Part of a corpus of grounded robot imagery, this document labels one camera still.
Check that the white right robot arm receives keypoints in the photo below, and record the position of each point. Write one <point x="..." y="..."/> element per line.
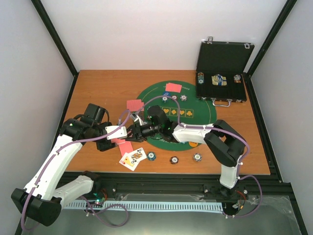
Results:
<point x="223" y="141"/>

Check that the brown 100 chip stack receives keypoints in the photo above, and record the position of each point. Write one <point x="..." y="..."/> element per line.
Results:
<point x="174" y="160"/>

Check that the blue orange 10 chip stack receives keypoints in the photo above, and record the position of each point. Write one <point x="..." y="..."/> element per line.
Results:
<point x="197" y="157"/>

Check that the chip stack in case left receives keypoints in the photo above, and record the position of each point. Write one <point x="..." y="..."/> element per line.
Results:
<point x="200" y="77"/>

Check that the queen face card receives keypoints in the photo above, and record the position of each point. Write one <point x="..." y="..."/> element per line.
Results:
<point x="137" y="155"/>

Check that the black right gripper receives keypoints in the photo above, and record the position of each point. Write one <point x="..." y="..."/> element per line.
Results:
<point x="137" y="132"/>

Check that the black poker case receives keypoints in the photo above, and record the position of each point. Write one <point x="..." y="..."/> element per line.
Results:
<point x="226" y="59"/>

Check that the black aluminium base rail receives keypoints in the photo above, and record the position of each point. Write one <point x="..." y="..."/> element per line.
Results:
<point x="116" y="184"/>

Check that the orange big blind button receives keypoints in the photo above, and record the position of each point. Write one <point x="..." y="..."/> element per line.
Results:
<point x="193" y="144"/>

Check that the red card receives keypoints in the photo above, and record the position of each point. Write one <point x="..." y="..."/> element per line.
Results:
<point x="172" y="87"/>
<point x="125" y="147"/>
<point x="135" y="106"/>
<point x="177" y="88"/>
<point x="130" y="101"/>

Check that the round green poker mat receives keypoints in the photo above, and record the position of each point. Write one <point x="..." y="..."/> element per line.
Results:
<point x="192" y="111"/>

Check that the blue 50 chip stack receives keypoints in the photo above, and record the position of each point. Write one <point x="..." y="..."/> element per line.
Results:
<point x="151" y="156"/>

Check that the light blue cable duct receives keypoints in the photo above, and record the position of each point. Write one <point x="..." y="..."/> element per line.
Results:
<point x="150" y="206"/>

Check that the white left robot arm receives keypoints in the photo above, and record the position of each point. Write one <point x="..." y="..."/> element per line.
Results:
<point x="41" y="199"/>

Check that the chip stack in case right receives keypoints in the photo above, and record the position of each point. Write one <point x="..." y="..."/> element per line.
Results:
<point x="237" y="78"/>

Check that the chip stack in case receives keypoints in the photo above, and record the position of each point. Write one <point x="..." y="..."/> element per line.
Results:
<point x="237" y="78"/>
<point x="200" y="77"/>

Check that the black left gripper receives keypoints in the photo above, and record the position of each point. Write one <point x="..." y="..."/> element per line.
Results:
<point x="104" y="146"/>

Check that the two of hearts card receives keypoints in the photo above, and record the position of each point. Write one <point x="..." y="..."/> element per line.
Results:
<point x="129" y="161"/>

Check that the blue orange chips top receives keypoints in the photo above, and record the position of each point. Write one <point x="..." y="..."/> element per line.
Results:
<point x="183" y="97"/>

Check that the card pack in case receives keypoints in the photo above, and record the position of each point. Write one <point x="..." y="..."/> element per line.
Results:
<point x="219" y="80"/>

